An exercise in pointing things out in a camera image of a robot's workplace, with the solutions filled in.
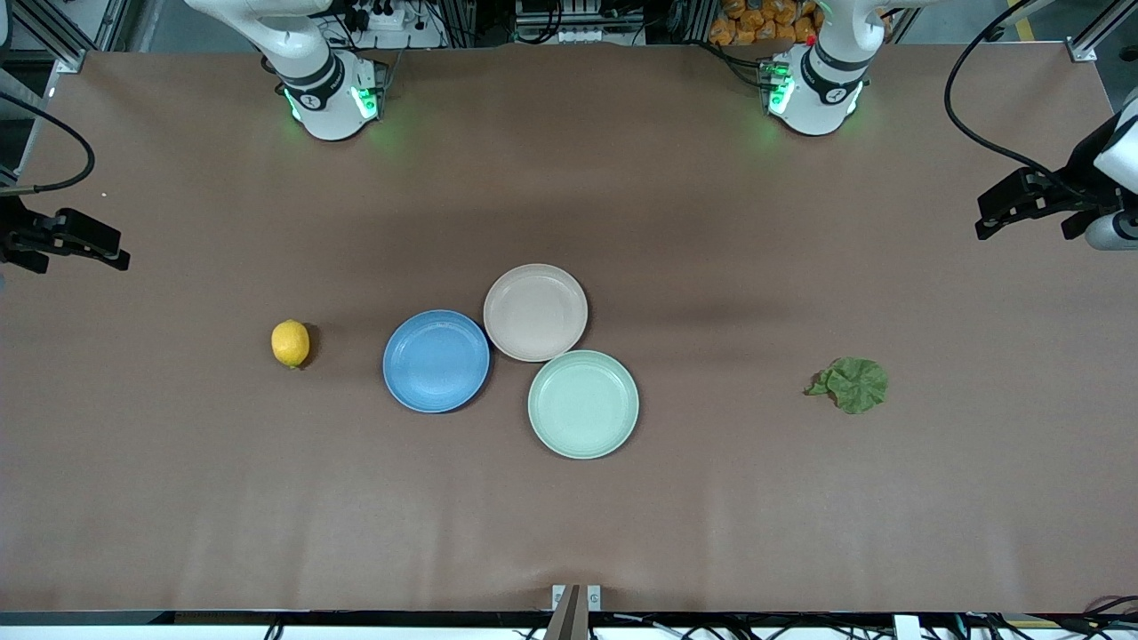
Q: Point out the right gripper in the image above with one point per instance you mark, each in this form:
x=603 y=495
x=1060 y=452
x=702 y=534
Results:
x=12 y=224

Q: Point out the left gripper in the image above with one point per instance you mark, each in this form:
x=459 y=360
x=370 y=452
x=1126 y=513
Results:
x=1081 y=165

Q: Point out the yellow lemon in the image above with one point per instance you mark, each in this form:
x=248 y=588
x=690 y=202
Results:
x=290 y=343

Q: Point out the green lettuce leaf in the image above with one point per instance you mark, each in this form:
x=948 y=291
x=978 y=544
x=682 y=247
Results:
x=858 y=384

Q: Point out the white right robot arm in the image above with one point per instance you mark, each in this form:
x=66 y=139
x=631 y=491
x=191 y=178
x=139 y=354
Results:
x=324 y=98

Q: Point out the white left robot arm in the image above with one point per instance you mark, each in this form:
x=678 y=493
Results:
x=818 y=89

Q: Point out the orange net bag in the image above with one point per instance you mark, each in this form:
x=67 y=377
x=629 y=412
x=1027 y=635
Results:
x=756 y=22

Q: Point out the blue plate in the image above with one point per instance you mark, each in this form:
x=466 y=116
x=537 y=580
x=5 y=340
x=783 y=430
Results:
x=436 y=361

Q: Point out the white power strip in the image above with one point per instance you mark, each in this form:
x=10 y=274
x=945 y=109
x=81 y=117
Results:
x=400 y=27

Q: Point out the beige plate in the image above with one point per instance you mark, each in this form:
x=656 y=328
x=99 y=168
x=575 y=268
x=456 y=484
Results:
x=535 y=313

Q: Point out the mint green plate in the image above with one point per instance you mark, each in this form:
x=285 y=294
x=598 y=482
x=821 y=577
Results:
x=583 y=404

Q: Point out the aluminium frame post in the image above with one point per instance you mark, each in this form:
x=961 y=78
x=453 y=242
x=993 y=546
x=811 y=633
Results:
x=1098 y=36
x=62 y=40

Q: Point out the metal table edge bracket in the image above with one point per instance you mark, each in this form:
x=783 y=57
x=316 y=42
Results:
x=594 y=597

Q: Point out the grey camera mount pole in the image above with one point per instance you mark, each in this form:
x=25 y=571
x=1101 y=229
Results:
x=569 y=622

